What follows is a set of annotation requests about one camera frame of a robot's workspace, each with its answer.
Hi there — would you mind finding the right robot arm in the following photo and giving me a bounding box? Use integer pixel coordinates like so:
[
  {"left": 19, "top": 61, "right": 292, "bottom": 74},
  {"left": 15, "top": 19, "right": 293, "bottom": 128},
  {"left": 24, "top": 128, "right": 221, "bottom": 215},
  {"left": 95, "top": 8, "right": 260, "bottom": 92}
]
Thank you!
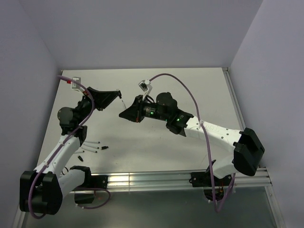
[{"left": 119, "top": 92, "right": 265, "bottom": 187}]

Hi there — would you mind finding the aluminium front rail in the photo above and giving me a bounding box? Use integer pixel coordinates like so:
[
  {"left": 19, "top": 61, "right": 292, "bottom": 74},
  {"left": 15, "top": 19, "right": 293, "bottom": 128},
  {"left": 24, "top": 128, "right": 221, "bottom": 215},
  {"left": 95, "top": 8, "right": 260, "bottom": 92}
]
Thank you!
[{"left": 92, "top": 168, "right": 272, "bottom": 192}]

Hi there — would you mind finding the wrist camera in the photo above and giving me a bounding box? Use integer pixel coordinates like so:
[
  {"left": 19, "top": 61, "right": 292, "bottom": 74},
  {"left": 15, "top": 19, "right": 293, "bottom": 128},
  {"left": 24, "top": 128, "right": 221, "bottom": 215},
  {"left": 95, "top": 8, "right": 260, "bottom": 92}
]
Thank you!
[
  {"left": 138, "top": 80, "right": 152, "bottom": 100},
  {"left": 67, "top": 77, "right": 85, "bottom": 94}
]

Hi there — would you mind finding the aluminium side rail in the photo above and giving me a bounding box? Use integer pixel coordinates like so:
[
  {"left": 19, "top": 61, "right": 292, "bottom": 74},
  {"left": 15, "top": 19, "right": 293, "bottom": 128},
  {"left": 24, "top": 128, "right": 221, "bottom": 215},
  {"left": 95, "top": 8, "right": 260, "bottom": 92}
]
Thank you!
[{"left": 222, "top": 67, "right": 246, "bottom": 130}]

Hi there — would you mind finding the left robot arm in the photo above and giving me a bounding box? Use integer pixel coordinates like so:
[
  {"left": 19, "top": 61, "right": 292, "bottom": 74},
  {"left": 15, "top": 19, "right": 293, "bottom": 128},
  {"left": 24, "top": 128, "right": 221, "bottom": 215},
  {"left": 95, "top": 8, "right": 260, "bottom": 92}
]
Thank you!
[{"left": 19, "top": 87, "right": 122, "bottom": 218}]

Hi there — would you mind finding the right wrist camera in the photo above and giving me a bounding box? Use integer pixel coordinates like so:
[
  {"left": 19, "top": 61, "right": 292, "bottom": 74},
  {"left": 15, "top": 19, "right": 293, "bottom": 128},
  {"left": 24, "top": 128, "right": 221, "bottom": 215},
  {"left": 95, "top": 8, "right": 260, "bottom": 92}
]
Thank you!
[{"left": 138, "top": 80, "right": 152, "bottom": 100}]

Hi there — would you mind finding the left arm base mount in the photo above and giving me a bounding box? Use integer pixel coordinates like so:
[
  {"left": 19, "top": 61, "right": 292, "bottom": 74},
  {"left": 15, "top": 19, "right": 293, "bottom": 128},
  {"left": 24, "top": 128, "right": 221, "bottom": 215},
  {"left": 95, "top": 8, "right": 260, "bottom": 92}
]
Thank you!
[{"left": 73, "top": 175, "right": 111, "bottom": 208}]

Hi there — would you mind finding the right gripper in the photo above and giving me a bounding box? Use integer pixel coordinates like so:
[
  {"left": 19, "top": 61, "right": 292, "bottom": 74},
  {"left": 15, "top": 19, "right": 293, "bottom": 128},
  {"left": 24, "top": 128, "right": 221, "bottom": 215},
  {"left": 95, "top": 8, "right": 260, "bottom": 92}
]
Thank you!
[{"left": 119, "top": 95, "right": 169, "bottom": 123}]

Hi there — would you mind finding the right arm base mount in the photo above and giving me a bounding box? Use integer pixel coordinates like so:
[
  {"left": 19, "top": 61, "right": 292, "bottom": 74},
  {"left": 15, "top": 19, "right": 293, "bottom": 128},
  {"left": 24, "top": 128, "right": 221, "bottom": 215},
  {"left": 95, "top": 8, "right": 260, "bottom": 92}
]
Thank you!
[{"left": 189, "top": 171, "right": 229, "bottom": 201}]

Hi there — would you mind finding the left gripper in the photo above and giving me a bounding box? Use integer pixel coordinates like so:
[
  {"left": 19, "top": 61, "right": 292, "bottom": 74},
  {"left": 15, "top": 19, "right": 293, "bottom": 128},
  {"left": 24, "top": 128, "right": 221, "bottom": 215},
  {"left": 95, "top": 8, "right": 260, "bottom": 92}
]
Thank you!
[{"left": 75, "top": 87, "right": 120, "bottom": 125}]

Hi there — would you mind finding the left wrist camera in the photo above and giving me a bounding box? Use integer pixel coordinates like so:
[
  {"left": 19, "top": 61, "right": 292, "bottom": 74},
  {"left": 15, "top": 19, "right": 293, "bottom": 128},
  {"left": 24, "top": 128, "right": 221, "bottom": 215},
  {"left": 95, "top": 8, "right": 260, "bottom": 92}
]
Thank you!
[{"left": 67, "top": 77, "right": 85, "bottom": 94}]

